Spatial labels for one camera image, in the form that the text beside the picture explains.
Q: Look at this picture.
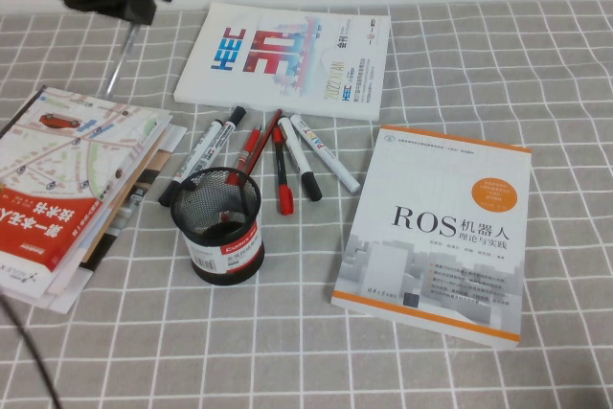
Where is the whiteboard marker black cap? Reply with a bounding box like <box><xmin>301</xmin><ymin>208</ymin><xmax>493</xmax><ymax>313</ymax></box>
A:
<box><xmin>157</xmin><ymin>105</ymin><xmax>248</xmax><ymax>207</ymax></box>

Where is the red map cover book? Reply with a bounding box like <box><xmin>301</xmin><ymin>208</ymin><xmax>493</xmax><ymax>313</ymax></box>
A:
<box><xmin>0</xmin><ymin>86</ymin><xmax>172</xmax><ymax>274</ymax></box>

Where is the brown photo cover booklet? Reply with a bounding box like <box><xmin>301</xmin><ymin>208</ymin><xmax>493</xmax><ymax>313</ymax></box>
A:
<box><xmin>79</xmin><ymin>121</ymin><xmax>189</xmax><ymax>270</ymax></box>

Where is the grey checked tablecloth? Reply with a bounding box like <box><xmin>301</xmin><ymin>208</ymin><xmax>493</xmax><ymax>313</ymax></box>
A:
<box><xmin>0</xmin><ymin>0</ymin><xmax>613</xmax><ymax>409</ymax></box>

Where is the white HEEC magazine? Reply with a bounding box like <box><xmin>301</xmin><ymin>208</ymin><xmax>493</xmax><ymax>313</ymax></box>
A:
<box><xmin>172</xmin><ymin>1</ymin><xmax>392</xmax><ymax>122</ymax></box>

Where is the white PAINT marker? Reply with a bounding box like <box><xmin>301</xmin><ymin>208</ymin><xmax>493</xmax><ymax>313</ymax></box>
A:
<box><xmin>289</xmin><ymin>114</ymin><xmax>361</xmax><ymax>195</ymax></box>

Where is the plain white marker black cap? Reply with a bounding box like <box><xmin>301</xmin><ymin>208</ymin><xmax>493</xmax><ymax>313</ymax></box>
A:
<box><xmin>277</xmin><ymin>117</ymin><xmax>323</xmax><ymax>203</ymax></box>

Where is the white orange ROS book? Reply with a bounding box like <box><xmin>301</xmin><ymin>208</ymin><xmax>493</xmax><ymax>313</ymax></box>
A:
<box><xmin>329</xmin><ymin>125</ymin><xmax>533</xmax><ymax>352</ymax></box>

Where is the black cable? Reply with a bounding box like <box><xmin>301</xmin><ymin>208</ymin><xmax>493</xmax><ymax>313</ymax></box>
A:
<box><xmin>0</xmin><ymin>291</ymin><xmax>66</xmax><ymax>409</ymax></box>

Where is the black marker red cap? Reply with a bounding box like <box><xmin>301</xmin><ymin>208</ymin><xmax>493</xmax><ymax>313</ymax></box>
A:
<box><xmin>270</xmin><ymin>126</ymin><xmax>295</xmax><ymax>216</ymax></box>

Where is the red gel pen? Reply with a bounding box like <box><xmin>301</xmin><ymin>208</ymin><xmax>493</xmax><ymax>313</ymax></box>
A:
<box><xmin>224</xmin><ymin>124</ymin><xmax>264</xmax><ymax>185</ymax></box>

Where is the grey transparent pen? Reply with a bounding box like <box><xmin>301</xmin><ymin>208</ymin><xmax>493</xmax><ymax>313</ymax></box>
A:
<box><xmin>103</xmin><ymin>20</ymin><xmax>143</xmax><ymax>98</ymax></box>

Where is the black mesh pen holder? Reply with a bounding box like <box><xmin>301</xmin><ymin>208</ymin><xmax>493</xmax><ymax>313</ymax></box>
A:
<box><xmin>170</xmin><ymin>167</ymin><xmax>266</xmax><ymax>287</ymax></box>

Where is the white paper booklet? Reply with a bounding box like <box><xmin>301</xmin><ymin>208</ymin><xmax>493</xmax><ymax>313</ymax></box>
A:
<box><xmin>0</xmin><ymin>231</ymin><xmax>100</xmax><ymax>315</ymax></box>

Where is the red black pencil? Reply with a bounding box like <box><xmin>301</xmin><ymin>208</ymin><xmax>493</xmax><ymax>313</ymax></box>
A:
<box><xmin>238</xmin><ymin>109</ymin><xmax>284</xmax><ymax>190</ymax></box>

